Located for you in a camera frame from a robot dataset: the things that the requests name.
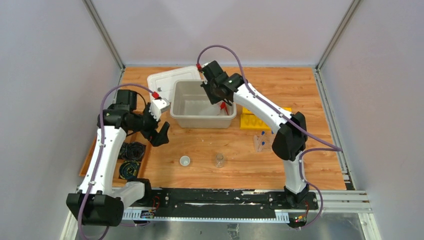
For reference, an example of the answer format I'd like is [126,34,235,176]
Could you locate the wash bottle red cap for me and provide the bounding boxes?
[205,102,229,116]

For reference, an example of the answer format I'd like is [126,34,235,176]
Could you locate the small white cup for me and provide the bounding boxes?
[179,155,191,167]

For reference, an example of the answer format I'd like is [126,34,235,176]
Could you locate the small glass jar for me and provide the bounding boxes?
[215,153,225,168]

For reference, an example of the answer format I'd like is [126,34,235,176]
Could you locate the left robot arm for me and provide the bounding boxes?
[66,89,171,227]

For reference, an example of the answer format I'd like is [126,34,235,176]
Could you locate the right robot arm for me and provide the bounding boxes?
[196,60,309,209]

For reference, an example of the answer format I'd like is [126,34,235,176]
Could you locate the beige plastic bin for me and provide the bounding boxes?
[170,79,237,129]

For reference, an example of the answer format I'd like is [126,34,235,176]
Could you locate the white bin lid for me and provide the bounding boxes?
[147,65,201,102]

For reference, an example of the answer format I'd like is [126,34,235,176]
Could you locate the yellow test tube rack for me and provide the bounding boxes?
[239,107,271,131]

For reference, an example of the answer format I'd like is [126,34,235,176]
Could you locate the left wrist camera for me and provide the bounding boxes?
[149,98,171,122]

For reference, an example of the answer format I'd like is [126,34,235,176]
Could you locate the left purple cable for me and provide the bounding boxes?
[76,83,161,240]

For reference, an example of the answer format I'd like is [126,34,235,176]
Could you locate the purple cable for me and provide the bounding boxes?
[76,83,161,240]
[196,44,343,229]

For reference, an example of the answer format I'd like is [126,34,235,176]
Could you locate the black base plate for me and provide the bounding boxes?
[124,188,320,222]

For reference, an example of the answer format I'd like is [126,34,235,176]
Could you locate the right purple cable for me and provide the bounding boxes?
[196,44,343,229]

